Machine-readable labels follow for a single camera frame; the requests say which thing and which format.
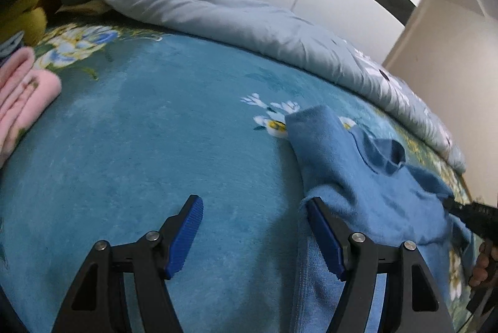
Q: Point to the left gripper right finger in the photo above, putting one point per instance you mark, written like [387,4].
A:
[412,301]

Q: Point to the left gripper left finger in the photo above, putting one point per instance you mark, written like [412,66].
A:
[96,300]

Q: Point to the blue fleece sweater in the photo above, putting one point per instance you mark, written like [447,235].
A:
[367,182]

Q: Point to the person's right hand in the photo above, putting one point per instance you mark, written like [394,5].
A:
[480,276]

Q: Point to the teal floral bed blanket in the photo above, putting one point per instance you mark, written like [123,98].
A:
[146,119]

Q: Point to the folded pink garment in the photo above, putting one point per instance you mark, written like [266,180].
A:
[25,94]

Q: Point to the grey-blue daisy quilt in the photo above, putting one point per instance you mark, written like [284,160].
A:
[279,34]

